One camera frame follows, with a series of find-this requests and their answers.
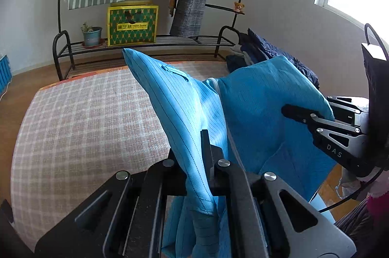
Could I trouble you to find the navy quilted jacket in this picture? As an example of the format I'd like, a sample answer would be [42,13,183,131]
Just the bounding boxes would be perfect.
[239,28,319,88]

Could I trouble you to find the light blue striped coat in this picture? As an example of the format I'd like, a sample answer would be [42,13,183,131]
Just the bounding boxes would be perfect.
[122,48,338,258]

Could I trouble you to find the potted plant in blue pot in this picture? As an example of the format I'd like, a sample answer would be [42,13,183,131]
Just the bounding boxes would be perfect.
[80,21,103,47]

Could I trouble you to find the person's striped pants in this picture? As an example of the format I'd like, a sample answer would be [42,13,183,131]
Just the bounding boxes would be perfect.
[336,200,383,246]

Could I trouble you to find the black metal clothes rack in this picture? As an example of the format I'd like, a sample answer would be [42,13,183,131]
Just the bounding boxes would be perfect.
[53,0,260,80]

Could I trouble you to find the stack of dark folded clothes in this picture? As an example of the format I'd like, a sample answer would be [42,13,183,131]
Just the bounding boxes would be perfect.
[226,43,259,73]

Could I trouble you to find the pink checked blanket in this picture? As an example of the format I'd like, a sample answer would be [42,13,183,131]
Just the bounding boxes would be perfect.
[10,62,231,252]

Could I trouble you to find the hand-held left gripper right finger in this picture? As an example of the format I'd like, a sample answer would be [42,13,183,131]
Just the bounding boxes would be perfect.
[200,129,357,258]

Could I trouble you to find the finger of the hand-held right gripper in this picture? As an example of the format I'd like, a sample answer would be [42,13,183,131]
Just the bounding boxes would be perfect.
[327,96,370,128]
[281,104,367,141]

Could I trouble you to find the yellow green patterned bag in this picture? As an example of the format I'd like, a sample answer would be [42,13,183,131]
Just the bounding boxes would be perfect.
[107,0,159,47]

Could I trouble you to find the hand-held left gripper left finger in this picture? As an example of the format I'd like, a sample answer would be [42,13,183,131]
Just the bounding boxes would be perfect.
[34,158,187,258]

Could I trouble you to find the person's red top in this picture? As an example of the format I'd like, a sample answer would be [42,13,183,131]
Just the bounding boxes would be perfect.
[365,176,389,228]

